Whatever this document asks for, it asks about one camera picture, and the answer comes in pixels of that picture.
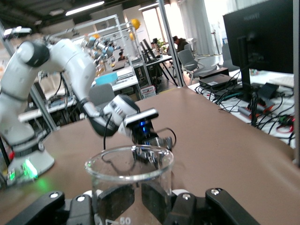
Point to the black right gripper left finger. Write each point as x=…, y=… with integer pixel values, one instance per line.
x=77, y=211

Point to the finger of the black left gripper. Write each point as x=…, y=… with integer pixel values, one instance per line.
x=171, y=144
x=140, y=154

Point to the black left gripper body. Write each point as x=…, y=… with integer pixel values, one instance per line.
x=143, y=133

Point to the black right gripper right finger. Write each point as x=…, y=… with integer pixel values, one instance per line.
x=211, y=211

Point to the clear glass beaker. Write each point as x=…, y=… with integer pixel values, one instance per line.
x=131, y=173

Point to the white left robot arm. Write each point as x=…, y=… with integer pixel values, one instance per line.
x=70, y=61

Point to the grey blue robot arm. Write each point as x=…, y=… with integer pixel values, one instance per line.
x=98, y=45

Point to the brown table mat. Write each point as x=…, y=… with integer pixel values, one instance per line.
x=211, y=152

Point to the red white printed box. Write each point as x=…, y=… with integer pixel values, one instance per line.
x=148, y=92

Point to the grey chair back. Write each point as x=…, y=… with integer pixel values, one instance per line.
x=100, y=93

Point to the teal box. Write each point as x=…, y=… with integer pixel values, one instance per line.
x=106, y=78

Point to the flat black device box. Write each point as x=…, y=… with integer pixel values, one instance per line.
x=215, y=80

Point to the seated dark-haired person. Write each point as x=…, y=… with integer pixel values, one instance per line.
x=121, y=57

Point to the silver hub with orange end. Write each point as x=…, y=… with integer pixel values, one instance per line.
x=245, y=110

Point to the grey office chair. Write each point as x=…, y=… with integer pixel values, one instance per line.
x=187, y=58

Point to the person in olive hoodie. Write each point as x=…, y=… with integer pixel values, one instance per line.
x=180, y=44

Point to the small yellow hard hat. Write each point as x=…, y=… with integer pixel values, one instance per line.
x=132, y=36

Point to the large yellow hard hat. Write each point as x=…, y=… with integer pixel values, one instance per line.
x=136, y=24

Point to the black power adapter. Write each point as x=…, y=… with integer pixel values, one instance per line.
x=269, y=90

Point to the long ceiling light strip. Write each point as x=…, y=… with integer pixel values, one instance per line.
x=84, y=8
x=148, y=6

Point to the black Huawei monitor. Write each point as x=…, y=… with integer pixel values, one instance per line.
x=269, y=42

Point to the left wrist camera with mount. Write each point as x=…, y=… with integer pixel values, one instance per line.
x=140, y=116

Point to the aluminium frame post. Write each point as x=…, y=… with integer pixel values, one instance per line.
x=172, y=42
x=43, y=107
x=296, y=93

